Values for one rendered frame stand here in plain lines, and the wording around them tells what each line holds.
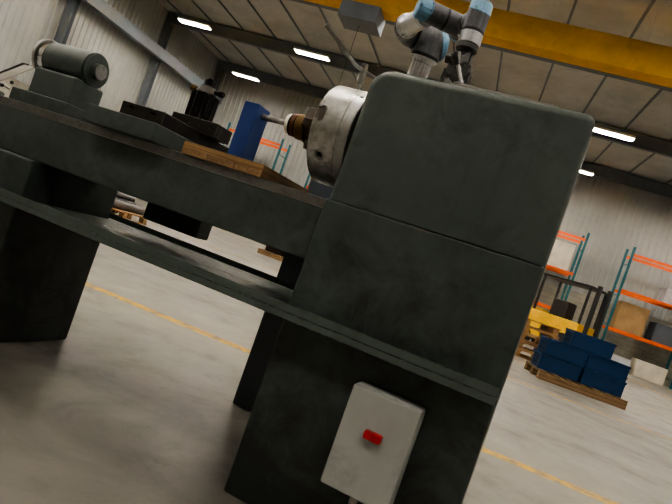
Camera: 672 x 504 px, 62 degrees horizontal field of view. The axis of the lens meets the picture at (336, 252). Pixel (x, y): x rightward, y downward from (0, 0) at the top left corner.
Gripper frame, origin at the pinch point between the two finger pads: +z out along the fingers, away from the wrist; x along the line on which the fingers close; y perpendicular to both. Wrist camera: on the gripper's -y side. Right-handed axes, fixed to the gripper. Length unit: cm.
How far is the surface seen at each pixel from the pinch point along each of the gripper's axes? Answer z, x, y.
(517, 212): 34, -35, -34
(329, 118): 21.5, 24.4, -27.7
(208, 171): 47, 57, -29
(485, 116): 12.4, -19.9, -34.0
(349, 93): 11.5, 23.2, -22.9
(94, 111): 41, 102, -35
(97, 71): 23, 130, -14
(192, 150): 43, 64, -30
